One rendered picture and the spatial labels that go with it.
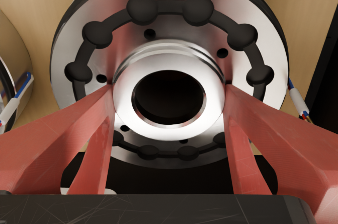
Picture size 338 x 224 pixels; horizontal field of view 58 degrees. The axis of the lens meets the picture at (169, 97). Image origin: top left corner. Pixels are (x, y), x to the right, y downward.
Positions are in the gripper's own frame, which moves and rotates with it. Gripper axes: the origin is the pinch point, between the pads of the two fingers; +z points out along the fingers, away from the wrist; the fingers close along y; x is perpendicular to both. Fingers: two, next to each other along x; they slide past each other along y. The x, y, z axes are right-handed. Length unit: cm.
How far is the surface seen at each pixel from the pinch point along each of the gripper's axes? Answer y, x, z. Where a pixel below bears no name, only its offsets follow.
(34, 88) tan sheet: 7.5, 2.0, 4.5
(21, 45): 7.3, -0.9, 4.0
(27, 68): 7.2, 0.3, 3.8
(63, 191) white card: 6.2, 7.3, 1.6
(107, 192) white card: 3.6, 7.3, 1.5
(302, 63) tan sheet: -6.9, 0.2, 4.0
